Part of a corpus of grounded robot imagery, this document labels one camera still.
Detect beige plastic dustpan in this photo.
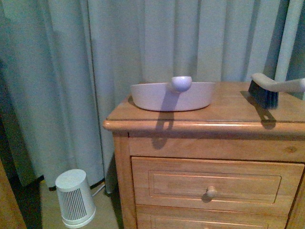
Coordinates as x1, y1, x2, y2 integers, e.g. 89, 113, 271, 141
131, 76, 216, 112

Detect beige hand brush black bristles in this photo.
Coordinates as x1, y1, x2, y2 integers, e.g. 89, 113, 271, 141
248, 73, 305, 109

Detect wooden nightstand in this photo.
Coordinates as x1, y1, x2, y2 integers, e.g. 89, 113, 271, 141
103, 82, 305, 229

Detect round wooden drawer knob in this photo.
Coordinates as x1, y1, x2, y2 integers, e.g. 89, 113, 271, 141
206, 186, 217, 198

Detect lower wooden drawer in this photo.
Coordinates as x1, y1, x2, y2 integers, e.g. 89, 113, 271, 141
136, 205, 287, 229

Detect wooden drawer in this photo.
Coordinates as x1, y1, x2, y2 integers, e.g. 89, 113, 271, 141
132, 157, 304, 216
136, 205, 287, 229

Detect light green curtain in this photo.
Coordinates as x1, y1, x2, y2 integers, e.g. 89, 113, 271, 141
0, 0, 305, 191

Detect upper wooden drawer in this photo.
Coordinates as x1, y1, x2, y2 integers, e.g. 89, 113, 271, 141
132, 157, 304, 216

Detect wooden furniture edge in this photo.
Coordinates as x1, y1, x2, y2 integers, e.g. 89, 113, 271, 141
0, 162, 27, 229

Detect white power cable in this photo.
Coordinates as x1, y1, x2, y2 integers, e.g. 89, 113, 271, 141
91, 185, 106, 197

